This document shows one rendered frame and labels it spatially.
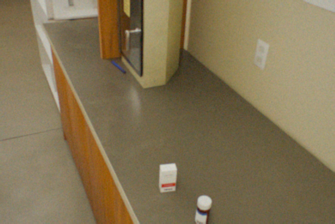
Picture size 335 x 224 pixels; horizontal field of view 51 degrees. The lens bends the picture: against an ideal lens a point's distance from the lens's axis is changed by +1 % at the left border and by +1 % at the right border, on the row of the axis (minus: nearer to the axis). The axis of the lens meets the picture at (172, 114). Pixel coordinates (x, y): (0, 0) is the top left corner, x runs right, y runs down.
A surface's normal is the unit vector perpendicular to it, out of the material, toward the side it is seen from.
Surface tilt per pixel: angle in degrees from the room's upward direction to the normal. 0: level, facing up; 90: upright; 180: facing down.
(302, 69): 90
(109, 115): 0
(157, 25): 90
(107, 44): 90
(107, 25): 90
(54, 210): 0
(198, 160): 0
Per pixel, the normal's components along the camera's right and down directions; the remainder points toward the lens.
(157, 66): 0.43, 0.52
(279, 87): -0.90, 0.20
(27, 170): 0.05, -0.83
